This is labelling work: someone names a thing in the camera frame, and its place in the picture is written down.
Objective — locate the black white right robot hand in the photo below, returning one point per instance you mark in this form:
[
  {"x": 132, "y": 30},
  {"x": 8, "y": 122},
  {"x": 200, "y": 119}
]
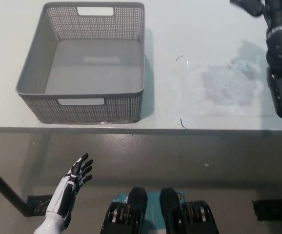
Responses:
[{"x": 275, "y": 12}]

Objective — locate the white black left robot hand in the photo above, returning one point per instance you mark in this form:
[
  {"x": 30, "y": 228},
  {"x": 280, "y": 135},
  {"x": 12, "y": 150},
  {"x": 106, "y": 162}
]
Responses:
[{"x": 63, "y": 195}]

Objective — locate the black ribbed robot body block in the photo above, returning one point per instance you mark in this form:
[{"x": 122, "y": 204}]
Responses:
[
  {"x": 170, "y": 202},
  {"x": 136, "y": 200}
]

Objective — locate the black table leg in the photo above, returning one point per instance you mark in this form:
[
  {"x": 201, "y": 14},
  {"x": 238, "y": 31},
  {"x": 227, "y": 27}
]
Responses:
[{"x": 6, "y": 187}]

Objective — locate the black robot legs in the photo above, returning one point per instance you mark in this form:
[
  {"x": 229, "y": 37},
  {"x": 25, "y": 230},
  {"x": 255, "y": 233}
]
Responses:
[{"x": 153, "y": 207}]

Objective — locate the grey perforated plastic basket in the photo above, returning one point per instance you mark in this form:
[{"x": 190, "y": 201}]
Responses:
[{"x": 43, "y": 107}]

